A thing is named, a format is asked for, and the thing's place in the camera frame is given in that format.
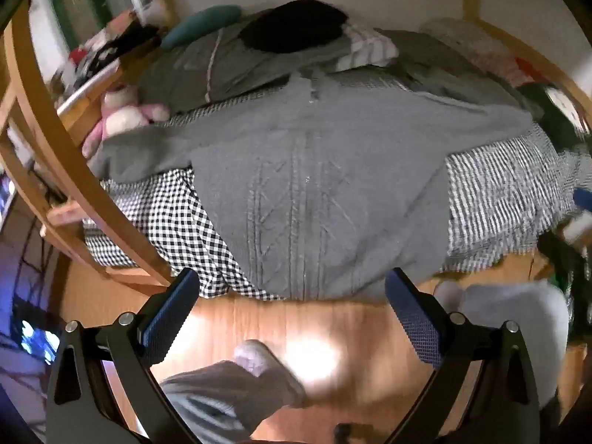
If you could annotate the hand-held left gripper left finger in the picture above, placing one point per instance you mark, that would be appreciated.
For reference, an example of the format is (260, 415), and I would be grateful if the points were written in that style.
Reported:
(166, 319)

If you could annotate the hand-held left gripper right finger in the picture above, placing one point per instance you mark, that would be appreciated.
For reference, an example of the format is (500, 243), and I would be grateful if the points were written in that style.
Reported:
(416, 328)

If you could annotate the grey knit sweater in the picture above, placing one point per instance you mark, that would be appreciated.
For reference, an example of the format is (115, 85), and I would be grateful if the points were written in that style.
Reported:
(323, 194)

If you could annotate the light grey cloth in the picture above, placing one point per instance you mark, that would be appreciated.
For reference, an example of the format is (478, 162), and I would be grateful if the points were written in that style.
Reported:
(508, 323)

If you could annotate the grey slipper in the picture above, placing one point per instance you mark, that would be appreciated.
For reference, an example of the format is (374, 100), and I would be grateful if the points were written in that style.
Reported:
(259, 356)

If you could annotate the glowing screen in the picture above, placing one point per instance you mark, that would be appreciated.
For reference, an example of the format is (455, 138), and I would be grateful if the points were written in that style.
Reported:
(32, 337)

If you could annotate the black white checkered blanket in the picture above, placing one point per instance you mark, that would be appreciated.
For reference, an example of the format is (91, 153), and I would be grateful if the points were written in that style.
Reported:
(485, 203)

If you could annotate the pink plush toy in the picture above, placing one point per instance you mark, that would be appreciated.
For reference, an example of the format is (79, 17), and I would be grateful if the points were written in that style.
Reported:
(120, 118)

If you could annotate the dark grey garment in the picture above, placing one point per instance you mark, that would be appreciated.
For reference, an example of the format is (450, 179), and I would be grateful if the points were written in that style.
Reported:
(185, 74)

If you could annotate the dark grey cloth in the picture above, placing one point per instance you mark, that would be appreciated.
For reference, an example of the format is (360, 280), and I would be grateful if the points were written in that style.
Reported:
(439, 69)

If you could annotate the white striped cloth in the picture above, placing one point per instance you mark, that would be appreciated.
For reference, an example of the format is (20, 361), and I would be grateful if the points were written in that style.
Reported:
(370, 51)

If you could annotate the teal pillow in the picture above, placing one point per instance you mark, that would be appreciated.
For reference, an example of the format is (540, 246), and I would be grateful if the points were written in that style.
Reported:
(203, 23)

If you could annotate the black cloth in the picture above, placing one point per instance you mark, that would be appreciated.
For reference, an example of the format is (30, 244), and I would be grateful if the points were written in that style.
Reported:
(291, 27)

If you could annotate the wooden bed frame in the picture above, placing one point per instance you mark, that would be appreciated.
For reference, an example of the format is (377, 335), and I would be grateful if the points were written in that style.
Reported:
(55, 148)

